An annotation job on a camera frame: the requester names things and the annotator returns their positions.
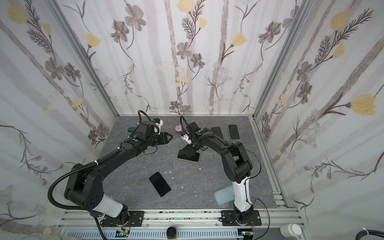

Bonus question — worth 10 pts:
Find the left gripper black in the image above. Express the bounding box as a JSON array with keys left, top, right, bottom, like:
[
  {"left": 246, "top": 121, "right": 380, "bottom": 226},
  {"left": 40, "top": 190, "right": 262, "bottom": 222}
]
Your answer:
[{"left": 145, "top": 131, "right": 174, "bottom": 147}]

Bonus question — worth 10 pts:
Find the black phone case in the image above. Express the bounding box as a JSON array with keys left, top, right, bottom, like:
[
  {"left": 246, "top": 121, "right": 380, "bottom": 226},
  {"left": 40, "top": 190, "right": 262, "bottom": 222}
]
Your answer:
[{"left": 211, "top": 127, "right": 224, "bottom": 139}]

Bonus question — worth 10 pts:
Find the pink phone case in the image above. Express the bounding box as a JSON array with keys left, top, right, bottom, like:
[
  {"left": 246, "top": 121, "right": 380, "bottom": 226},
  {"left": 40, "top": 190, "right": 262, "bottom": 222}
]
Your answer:
[{"left": 177, "top": 150, "right": 200, "bottom": 163}]

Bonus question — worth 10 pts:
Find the light blue phone case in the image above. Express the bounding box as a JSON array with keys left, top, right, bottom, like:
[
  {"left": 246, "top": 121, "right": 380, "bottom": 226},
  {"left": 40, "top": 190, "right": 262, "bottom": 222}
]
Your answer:
[{"left": 228, "top": 124, "right": 240, "bottom": 140}]

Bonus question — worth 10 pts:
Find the black smartphone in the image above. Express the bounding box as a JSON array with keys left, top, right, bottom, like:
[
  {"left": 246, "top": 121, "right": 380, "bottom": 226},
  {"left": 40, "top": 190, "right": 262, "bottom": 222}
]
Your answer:
[{"left": 149, "top": 172, "right": 171, "bottom": 197}]

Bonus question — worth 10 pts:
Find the pale green phone case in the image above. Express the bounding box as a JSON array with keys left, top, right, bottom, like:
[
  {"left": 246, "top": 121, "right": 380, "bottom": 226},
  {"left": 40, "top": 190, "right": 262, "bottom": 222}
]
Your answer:
[{"left": 214, "top": 185, "right": 235, "bottom": 206}]

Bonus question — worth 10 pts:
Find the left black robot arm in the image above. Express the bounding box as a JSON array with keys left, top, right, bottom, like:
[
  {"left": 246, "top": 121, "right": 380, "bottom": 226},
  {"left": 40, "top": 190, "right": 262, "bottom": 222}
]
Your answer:
[{"left": 48, "top": 110, "right": 173, "bottom": 231}]

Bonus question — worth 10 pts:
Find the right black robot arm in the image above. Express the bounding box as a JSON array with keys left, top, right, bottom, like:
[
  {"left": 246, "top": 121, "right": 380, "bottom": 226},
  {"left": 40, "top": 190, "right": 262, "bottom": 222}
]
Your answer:
[{"left": 180, "top": 116, "right": 254, "bottom": 226}]

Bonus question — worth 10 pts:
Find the pink white cupcake toy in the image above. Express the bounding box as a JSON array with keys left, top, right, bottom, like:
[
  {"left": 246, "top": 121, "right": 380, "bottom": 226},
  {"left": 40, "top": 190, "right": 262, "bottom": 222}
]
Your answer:
[{"left": 175, "top": 125, "right": 183, "bottom": 133}]

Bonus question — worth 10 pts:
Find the teal ceramic cup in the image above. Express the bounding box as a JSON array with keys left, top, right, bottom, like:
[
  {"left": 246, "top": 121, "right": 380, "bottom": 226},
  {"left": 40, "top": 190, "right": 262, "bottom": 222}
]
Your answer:
[{"left": 126, "top": 125, "right": 137, "bottom": 136}]

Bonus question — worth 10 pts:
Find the black round knob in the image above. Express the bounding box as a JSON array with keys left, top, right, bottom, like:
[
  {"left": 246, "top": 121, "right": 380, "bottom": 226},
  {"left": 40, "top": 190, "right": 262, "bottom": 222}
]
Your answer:
[{"left": 166, "top": 227, "right": 178, "bottom": 240}]

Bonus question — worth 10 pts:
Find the white cylinder container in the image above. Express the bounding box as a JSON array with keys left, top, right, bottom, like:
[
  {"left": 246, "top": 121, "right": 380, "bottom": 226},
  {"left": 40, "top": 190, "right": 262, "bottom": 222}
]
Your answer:
[{"left": 280, "top": 224, "right": 302, "bottom": 238}]

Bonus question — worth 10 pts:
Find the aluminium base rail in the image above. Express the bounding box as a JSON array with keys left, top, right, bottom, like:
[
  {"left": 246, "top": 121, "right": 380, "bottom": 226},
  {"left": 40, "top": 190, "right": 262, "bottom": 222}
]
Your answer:
[{"left": 56, "top": 192, "right": 310, "bottom": 240}]

